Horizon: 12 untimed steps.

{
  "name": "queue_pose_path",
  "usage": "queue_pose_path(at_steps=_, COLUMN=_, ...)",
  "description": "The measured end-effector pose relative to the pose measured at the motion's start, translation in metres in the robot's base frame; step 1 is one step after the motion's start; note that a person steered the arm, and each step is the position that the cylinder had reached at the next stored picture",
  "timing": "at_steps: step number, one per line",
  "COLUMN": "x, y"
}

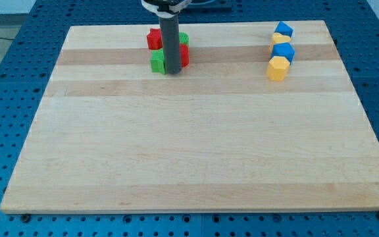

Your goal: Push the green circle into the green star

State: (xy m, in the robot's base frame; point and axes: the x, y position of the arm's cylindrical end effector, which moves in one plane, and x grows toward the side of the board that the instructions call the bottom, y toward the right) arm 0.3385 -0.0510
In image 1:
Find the green star block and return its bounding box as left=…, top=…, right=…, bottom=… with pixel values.
left=150, top=49, right=166, bottom=74

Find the blue triangle block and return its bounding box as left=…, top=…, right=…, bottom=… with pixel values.
left=274, top=21, right=293, bottom=38

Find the red circle block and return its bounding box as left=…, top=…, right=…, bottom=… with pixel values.
left=180, top=43, right=190, bottom=67

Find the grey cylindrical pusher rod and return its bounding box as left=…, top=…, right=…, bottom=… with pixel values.
left=159, top=14, right=182, bottom=74

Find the wooden board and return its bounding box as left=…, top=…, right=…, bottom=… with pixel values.
left=0, top=20, right=379, bottom=214

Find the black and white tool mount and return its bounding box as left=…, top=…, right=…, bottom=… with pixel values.
left=141, top=0, right=192, bottom=18

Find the green circle block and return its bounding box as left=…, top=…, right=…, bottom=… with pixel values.
left=179, top=32, right=190, bottom=46

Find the yellow hexagon block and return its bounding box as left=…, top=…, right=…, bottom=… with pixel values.
left=266, top=56, right=290, bottom=81

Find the blue pentagon block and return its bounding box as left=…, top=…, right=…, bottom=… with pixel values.
left=270, top=42, right=295, bottom=64

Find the red star block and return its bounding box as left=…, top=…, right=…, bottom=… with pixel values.
left=146, top=28, right=163, bottom=50

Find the yellow heart block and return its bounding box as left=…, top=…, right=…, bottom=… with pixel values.
left=269, top=32, right=291, bottom=53

